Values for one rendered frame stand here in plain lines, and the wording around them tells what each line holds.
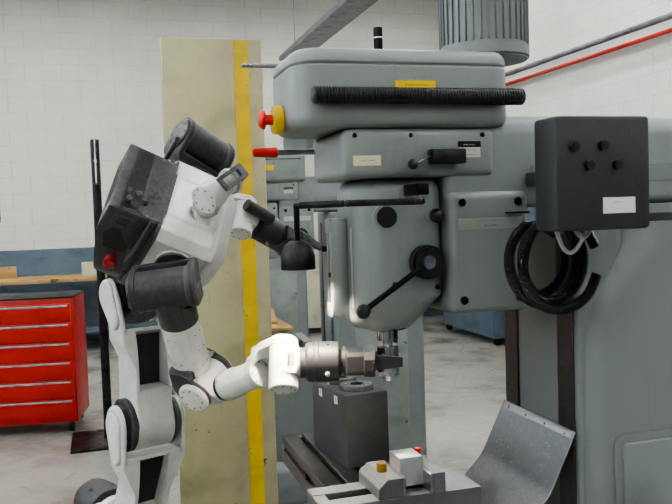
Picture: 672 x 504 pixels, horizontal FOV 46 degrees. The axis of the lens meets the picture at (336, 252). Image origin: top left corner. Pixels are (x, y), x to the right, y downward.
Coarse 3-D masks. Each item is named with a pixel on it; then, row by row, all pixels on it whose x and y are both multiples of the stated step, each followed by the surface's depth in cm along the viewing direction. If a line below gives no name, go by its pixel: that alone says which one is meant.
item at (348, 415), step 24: (336, 384) 213; (360, 384) 209; (336, 408) 205; (360, 408) 202; (384, 408) 205; (336, 432) 206; (360, 432) 202; (384, 432) 205; (336, 456) 207; (360, 456) 202; (384, 456) 205
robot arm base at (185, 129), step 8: (184, 120) 199; (192, 120) 198; (176, 128) 201; (184, 128) 197; (192, 128) 196; (184, 136) 196; (192, 136) 196; (168, 144) 201; (184, 144) 195; (176, 152) 196; (184, 152) 196; (232, 152) 204; (176, 160) 198; (184, 160) 196; (192, 160) 197; (232, 160) 204; (208, 168) 200; (224, 168) 203; (216, 176) 202
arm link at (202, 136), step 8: (200, 128) 199; (200, 136) 198; (208, 136) 200; (216, 136) 204; (192, 144) 197; (200, 144) 198; (208, 144) 199; (216, 144) 201; (224, 144) 203; (192, 152) 198; (200, 152) 199; (208, 152) 200; (216, 152) 201; (224, 152) 202; (200, 160) 200; (208, 160) 201; (216, 160) 202; (224, 160) 203; (216, 168) 203
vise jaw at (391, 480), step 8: (368, 464) 170; (360, 472) 170; (368, 472) 167; (376, 472) 165; (392, 472) 164; (360, 480) 170; (368, 480) 165; (376, 480) 163; (384, 480) 160; (392, 480) 160; (400, 480) 161; (368, 488) 165; (376, 488) 160; (384, 488) 160; (392, 488) 160; (400, 488) 161; (376, 496) 161; (384, 496) 160; (392, 496) 160; (400, 496) 161
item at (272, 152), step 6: (258, 150) 175; (264, 150) 175; (270, 150) 175; (276, 150) 176; (282, 150) 177; (288, 150) 177; (294, 150) 177; (300, 150) 178; (306, 150) 178; (312, 150) 178; (258, 156) 175; (264, 156) 175; (270, 156) 176; (276, 156) 176
